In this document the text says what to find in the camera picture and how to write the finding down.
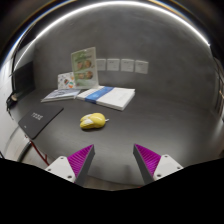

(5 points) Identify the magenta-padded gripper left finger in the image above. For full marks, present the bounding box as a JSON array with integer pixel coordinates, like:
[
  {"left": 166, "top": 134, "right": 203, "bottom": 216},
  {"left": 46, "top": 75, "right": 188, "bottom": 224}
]
[{"left": 44, "top": 143, "right": 96, "bottom": 187}]

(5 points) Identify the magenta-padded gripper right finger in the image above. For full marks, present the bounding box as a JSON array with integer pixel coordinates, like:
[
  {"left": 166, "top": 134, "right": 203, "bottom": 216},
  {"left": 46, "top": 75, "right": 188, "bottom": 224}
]
[{"left": 132, "top": 143, "right": 184, "bottom": 185}]

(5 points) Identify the yellow computer mouse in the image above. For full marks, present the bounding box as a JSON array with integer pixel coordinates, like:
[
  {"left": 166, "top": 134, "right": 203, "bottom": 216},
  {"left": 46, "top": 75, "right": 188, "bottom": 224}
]
[{"left": 79, "top": 112, "right": 108, "bottom": 130}]

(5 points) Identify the grey-blue booklet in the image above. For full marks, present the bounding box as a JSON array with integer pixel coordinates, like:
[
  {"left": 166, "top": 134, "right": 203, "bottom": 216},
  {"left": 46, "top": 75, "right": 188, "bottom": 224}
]
[{"left": 40, "top": 87, "right": 81, "bottom": 103}]

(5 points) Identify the white book with blue band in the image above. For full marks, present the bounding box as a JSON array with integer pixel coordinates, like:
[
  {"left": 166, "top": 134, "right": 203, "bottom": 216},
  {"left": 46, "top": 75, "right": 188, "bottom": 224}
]
[{"left": 76, "top": 85, "right": 136, "bottom": 112}]

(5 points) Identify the white card with colourful print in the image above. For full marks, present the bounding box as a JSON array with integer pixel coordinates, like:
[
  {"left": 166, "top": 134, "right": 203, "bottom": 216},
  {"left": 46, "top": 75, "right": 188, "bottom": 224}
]
[{"left": 57, "top": 71, "right": 77, "bottom": 90}]

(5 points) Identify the black monitor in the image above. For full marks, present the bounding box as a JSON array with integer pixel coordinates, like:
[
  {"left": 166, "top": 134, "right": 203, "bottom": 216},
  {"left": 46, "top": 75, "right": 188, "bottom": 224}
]
[{"left": 12, "top": 59, "right": 36, "bottom": 98}]

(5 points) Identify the green upright brochure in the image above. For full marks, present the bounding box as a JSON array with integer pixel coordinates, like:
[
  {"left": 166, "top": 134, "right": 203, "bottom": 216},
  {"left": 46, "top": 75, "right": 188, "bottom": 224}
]
[{"left": 70, "top": 46, "right": 100, "bottom": 90}]

